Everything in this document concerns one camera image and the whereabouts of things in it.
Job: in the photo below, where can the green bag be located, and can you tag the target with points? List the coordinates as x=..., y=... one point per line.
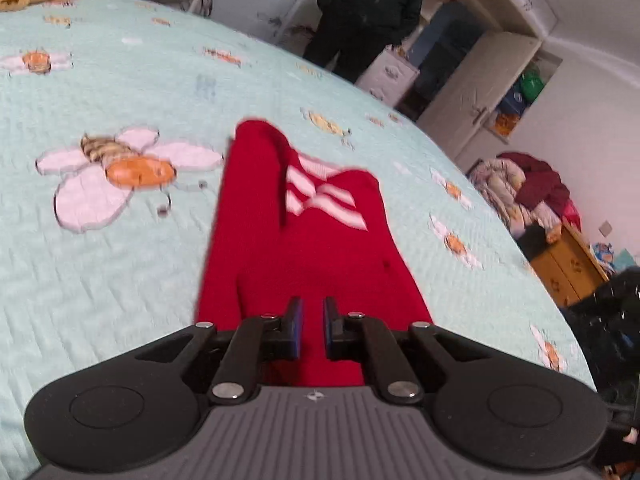
x=531, y=85

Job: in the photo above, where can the wooden cabinet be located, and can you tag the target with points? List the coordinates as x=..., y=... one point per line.
x=570, y=270

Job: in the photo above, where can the white drawer cabinet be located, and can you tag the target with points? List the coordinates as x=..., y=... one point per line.
x=387, y=77

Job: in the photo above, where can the white door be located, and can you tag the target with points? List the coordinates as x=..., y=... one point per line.
x=480, y=90

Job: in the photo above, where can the dark red jacket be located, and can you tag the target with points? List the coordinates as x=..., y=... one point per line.
x=542, y=185

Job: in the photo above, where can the light green bee print bedspread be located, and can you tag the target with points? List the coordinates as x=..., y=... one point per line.
x=100, y=285

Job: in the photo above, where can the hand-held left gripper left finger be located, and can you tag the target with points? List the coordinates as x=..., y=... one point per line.
x=296, y=330

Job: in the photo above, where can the red sweater with white stripes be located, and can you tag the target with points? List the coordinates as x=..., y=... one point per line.
x=310, y=260

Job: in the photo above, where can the sliding door wardrobe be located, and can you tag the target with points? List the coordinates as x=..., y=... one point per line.
x=250, y=5

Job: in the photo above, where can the blue bag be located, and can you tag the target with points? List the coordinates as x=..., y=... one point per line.
x=512, y=102

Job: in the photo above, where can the pink cloth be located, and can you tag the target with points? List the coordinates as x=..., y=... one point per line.
x=572, y=215

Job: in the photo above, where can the pile of floral quilts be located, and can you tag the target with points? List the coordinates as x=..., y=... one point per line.
x=500, y=190

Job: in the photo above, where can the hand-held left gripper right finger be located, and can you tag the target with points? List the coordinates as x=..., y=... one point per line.
x=330, y=330

